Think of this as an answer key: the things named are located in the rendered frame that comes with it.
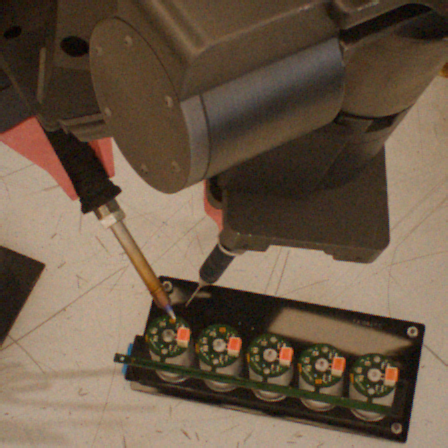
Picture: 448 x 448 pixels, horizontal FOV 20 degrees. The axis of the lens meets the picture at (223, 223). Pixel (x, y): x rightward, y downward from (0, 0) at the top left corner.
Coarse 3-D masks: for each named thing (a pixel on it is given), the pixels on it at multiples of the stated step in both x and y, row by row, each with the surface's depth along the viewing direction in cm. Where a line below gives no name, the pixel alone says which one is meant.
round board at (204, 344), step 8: (208, 328) 69; (216, 328) 69; (232, 328) 69; (200, 336) 69; (208, 336) 69; (216, 336) 69; (224, 336) 69; (232, 336) 69; (240, 336) 69; (200, 344) 69; (208, 344) 69; (200, 352) 69; (208, 352) 69; (216, 352) 69; (224, 352) 69; (240, 352) 69; (208, 360) 69; (224, 360) 69; (232, 360) 69
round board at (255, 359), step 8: (264, 336) 69; (272, 336) 69; (280, 336) 69; (256, 344) 69; (264, 344) 69; (272, 344) 69; (280, 344) 69; (288, 344) 69; (248, 352) 69; (256, 352) 69; (280, 352) 69; (248, 360) 69; (256, 360) 68; (264, 360) 68; (256, 368) 68; (264, 368) 68; (272, 368) 68; (280, 368) 68; (288, 368) 68; (264, 376) 68; (272, 376) 68; (280, 376) 68
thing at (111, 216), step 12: (108, 204) 69; (96, 216) 69; (108, 216) 69; (120, 216) 69; (120, 228) 69; (120, 240) 69; (132, 240) 69; (132, 252) 69; (132, 264) 69; (144, 264) 69; (144, 276) 69; (156, 276) 69; (156, 288) 69; (156, 300) 69; (168, 300) 69
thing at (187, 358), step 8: (192, 344) 70; (152, 352) 69; (184, 352) 69; (192, 352) 71; (168, 360) 69; (176, 360) 70; (184, 360) 70; (192, 360) 71; (160, 376) 73; (168, 376) 72; (176, 376) 72; (184, 376) 72
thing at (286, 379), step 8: (264, 352) 69; (272, 352) 69; (272, 360) 68; (256, 376) 69; (288, 376) 69; (280, 384) 70; (288, 384) 71; (256, 392) 72; (264, 392) 71; (272, 400) 72
